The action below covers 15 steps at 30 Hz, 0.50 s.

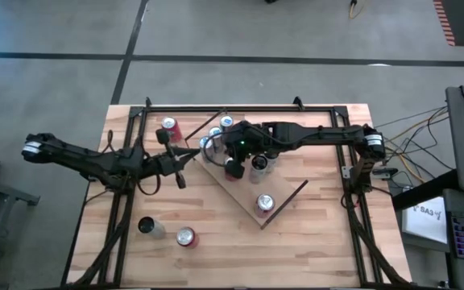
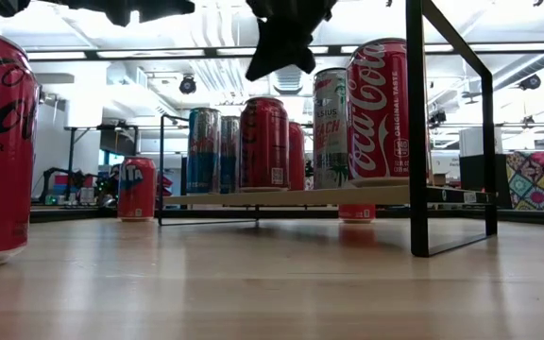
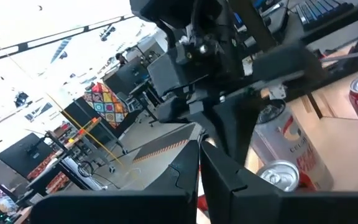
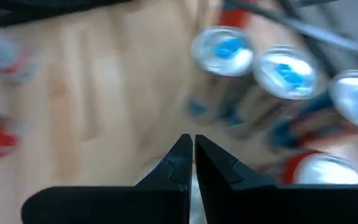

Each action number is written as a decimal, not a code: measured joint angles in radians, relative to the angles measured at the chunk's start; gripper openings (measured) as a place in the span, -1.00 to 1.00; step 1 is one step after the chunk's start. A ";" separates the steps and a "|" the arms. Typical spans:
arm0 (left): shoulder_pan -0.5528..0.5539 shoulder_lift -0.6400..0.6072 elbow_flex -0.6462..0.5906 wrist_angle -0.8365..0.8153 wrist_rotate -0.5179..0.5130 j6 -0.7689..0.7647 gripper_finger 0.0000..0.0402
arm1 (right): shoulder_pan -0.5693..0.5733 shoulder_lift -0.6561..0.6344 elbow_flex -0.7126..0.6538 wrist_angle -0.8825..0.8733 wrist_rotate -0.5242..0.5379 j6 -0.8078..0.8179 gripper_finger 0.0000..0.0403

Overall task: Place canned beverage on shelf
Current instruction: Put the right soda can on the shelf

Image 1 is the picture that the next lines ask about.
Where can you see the white paper sign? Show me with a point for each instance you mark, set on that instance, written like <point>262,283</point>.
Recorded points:
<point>425,219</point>

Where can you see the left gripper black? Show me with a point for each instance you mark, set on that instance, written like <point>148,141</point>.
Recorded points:
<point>169,163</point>

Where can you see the blue silver Red Bull can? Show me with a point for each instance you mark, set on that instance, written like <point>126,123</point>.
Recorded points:
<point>204,145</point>
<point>215,132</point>
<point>226,121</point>

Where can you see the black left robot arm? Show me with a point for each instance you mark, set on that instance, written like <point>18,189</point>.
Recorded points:
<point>75,157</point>

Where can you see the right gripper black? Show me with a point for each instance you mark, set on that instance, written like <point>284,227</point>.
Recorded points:
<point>246,141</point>

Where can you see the gray metal desk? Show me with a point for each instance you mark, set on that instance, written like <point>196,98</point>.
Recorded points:
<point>2,191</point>

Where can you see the tall silver black-top can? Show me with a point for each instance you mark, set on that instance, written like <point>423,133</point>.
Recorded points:
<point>151,229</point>

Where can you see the red Fanta can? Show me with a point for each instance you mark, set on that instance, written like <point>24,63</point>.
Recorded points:
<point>173,128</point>

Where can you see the tall white palm print can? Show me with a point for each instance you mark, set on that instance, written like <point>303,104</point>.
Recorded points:
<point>258,171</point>

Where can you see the red Coca-Cola zero sugar can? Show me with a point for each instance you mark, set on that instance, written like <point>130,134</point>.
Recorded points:
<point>185,237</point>

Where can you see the black aluminium rig frame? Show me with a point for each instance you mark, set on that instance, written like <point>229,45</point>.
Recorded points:
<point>296,108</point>

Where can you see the black desk beam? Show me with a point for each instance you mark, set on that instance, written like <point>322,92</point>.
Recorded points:
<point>421,192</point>

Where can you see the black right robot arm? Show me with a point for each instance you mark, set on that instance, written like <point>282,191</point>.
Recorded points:
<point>316,135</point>

